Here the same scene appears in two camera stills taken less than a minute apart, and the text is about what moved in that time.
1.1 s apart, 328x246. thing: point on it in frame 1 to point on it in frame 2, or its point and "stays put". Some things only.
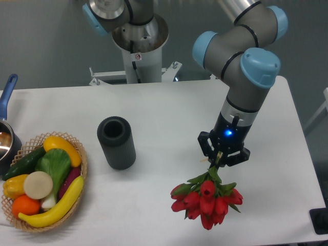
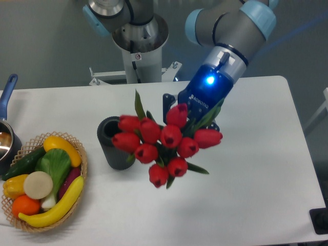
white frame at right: x=325 y=105 stays put
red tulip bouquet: x=205 y=197 to x=166 y=146
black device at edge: x=319 y=219 stays put
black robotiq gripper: x=227 y=137 to x=207 y=89
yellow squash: x=52 y=142 stays put
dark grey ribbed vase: x=116 y=136 stays put
